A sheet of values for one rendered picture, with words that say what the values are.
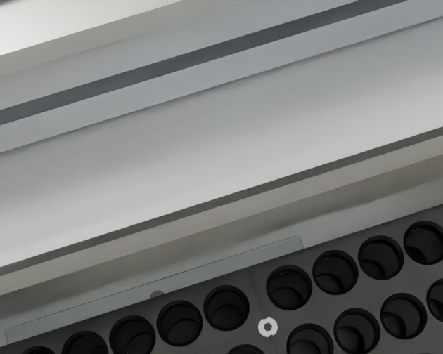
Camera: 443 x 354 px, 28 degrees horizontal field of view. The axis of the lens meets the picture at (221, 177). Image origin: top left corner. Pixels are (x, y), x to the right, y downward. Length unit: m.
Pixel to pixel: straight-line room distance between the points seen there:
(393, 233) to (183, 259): 0.09
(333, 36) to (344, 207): 0.12
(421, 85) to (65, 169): 0.09
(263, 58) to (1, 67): 0.07
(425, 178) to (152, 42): 0.17
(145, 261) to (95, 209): 0.11
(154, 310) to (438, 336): 0.08
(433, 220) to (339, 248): 0.03
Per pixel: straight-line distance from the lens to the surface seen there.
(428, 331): 0.26
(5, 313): 0.33
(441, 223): 0.27
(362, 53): 0.23
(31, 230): 0.22
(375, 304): 0.26
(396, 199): 0.34
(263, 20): 0.20
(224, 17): 0.19
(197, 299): 0.26
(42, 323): 0.32
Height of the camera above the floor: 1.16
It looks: 72 degrees down
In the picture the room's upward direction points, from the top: 6 degrees counter-clockwise
